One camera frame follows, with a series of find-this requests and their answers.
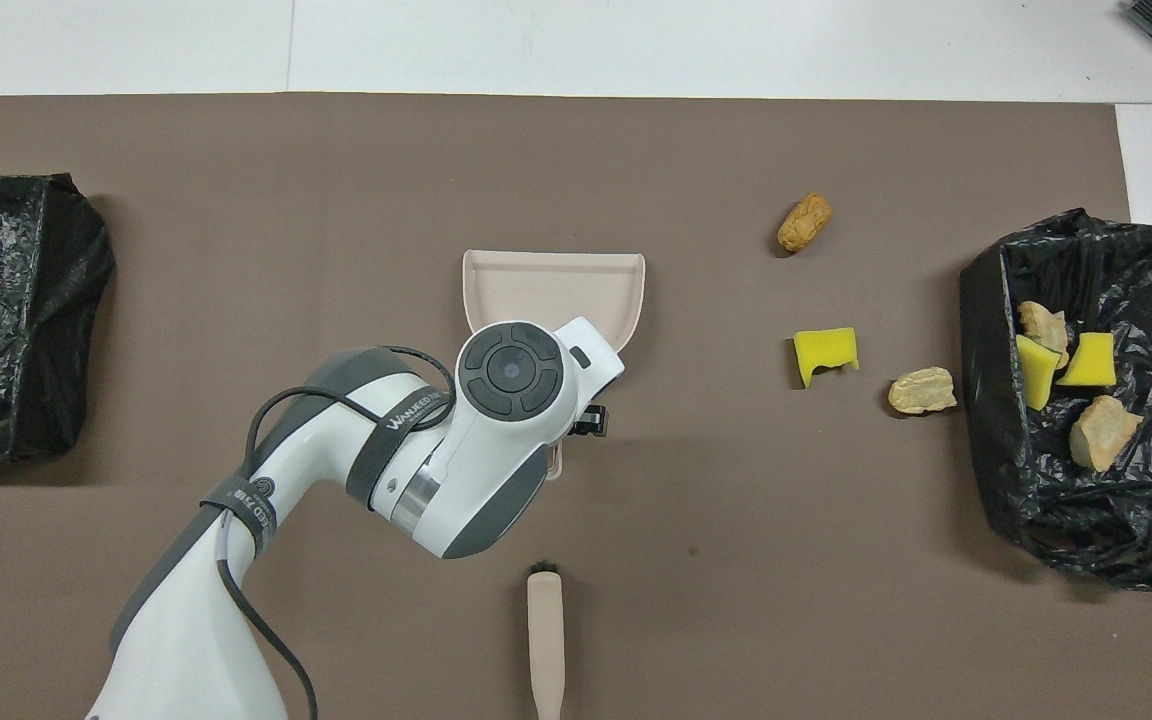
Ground ridged tan bread chunk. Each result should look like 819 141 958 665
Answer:
1068 394 1145 474

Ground greyish bread chunk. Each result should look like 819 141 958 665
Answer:
1018 300 1071 371

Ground notched yellow sponge piece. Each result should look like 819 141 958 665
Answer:
792 327 860 390

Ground brown table mat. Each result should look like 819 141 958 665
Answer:
0 93 1152 720

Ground bin with black plastic bag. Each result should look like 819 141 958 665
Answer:
0 173 117 466
959 208 1152 591

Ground small yellow sponge piece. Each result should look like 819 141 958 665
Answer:
1015 334 1063 412

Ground wedge yellow sponge piece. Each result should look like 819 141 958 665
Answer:
1055 331 1118 389

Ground beige plastic dustpan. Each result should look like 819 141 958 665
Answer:
462 250 647 482

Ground brown bread roll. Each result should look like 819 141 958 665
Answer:
776 192 834 254

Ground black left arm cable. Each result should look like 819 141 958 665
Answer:
216 345 457 720

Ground beige hand brush black bristles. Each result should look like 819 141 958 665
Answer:
526 563 566 720

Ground pale bread piece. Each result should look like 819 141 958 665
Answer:
887 367 959 417

